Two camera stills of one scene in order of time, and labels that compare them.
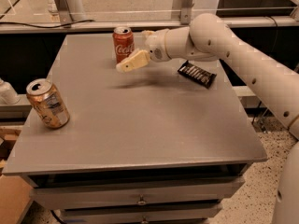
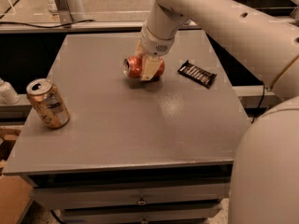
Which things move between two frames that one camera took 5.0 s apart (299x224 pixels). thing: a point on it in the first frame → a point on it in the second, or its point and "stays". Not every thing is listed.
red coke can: [123, 42] → [133, 66]
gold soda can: [47, 103] stays
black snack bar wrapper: [197, 74] stays
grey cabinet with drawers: [148, 142] stays
